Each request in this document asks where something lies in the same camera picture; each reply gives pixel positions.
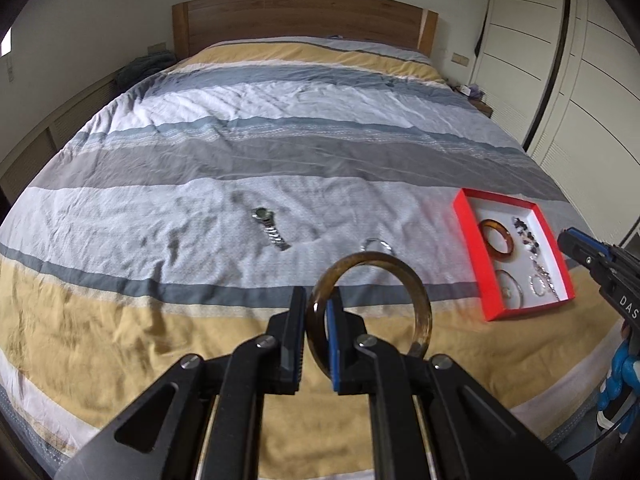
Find thin gold bangle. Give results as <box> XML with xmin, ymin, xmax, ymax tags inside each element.
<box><xmin>494</xmin><ymin>268</ymin><xmax>524</xmax><ymax>309</ymax></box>

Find red cardboard box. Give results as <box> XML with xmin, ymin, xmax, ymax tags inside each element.
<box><xmin>452</xmin><ymin>188</ymin><xmax>576</xmax><ymax>322</ymax></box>

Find white wardrobe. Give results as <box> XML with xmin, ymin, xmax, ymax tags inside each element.
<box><xmin>466</xmin><ymin>0</ymin><xmax>640</xmax><ymax>243</ymax></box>

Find wooden headboard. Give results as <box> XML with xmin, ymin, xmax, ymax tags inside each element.
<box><xmin>171</xmin><ymin>0</ymin><xmax>440</xmax><ymax>62</ymax></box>

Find black cable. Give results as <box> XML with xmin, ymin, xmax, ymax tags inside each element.
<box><xmin>564</xmin><ymin>406</ymin><xmax>635</xmax><ymax>464</ymax></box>

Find amber translucent bangle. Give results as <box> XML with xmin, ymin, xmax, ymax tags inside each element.
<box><xmin>479</xmin><ymin>218</ymin><xmax>516</xmax><ymax>264</ymax></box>

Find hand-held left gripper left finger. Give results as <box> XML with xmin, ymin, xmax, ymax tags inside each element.
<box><xmin>52</xmin><ymin>286</ymin><xmax>307</xmax><ymax>480</ymax></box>

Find striped duvet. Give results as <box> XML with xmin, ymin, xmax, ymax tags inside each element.
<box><xmin>0</xmin><ymin>35</ymin><xmax>628</xmax><ymax>480</ymax></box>

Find silver hoop bracelet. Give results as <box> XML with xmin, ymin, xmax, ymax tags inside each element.
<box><xmin>359</xmin><ymin>237</ymin><xmax>394</xmax><ymax>256</ymax></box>

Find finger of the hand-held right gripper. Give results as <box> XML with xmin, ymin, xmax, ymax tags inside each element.
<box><xmin>557</xmin><ymin>230</ymin><xmax>608</xmax><ymax>267</ymax></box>
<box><xmin>566</xmin><ymin>227</ymin><xmax>614</xmax><ymax>252</ymax></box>

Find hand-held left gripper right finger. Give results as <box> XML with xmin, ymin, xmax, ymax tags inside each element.
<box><xmin>325</xmin><ymin>286</ymin><xmax>576</xmax><ymax>480</ymax></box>

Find silver chain bracelet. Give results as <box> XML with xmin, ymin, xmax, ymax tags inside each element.
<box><xmin>527</xmin><ymin>252</ymin><xmax>559</xmax><ymax>302</ymax></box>

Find dark brown bangle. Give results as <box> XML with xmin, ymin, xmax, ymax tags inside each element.
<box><xmin>306</xmin><ymin>252</ymin><xmax>433</xmax><ymax>379</ymax></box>

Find low white cabinet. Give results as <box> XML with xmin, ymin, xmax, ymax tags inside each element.
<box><xmin>0</xmin><ymin>71</ymin><xmax>123</xmax><ymax>203</ymax></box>

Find dark grey cloth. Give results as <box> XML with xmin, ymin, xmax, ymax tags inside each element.
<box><xmin>115</xmin><ymin>52</ymin><xmax>177</xmax><ymax>87</ymax></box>

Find silver wristwatch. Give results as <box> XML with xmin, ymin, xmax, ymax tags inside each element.
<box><xmin>251</xmin><ymin>207</ymin><xmax>291</xmax><ymax>251</ymax></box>

